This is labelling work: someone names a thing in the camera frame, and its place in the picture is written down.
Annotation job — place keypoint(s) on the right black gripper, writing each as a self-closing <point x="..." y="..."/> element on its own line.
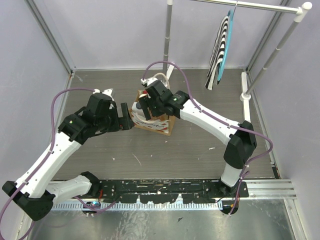
<point x="144" y="102"/>

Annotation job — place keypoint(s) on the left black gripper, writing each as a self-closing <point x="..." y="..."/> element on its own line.
<point x="120" y="120"/>

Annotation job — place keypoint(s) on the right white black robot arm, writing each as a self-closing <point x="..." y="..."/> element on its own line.
<point x="238" y="137"/>

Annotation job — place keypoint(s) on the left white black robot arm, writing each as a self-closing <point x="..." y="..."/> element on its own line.
<point x="32" y="192"/>

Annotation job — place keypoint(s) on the cream cap bottle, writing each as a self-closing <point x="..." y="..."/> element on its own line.
<point x="142" y="94"/>

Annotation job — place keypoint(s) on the white bottle grey cap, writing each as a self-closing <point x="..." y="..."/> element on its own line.
<point x="137" y="109"/>

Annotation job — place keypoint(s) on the black white striped cloth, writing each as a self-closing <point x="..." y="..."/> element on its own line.
<point x="218" y="54"/>

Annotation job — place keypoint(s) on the metal clothes rack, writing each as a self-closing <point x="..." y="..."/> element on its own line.
<point x="247" y="83"/>

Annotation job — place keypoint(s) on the blue clothes hanger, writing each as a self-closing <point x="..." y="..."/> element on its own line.
<point x="227" y="45"/>

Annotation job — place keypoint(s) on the slotted cable duct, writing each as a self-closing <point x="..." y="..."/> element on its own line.
<point x="176" y="206"/>

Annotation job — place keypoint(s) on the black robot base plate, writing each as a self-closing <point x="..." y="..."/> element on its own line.
<point x="160" y="191"/>

